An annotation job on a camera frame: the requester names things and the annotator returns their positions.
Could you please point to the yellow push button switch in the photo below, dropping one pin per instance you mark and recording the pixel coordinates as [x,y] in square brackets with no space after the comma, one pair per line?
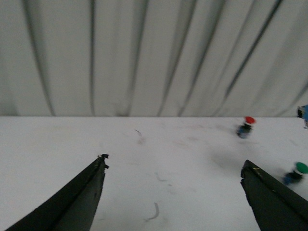
[302,112]

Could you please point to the green mushroom push button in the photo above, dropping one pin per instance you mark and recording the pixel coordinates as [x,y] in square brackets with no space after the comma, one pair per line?
[296,175]

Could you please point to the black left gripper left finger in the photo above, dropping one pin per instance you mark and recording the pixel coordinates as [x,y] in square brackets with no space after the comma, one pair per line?
[73,207]

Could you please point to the white pleated curtain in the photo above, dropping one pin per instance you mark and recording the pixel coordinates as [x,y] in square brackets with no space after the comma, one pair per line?
[204,58]

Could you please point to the red mushroom push button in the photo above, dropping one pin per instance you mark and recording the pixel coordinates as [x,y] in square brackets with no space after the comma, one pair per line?
[245,129]

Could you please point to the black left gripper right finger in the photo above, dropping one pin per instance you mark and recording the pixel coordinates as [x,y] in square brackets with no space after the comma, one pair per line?
[275,206]

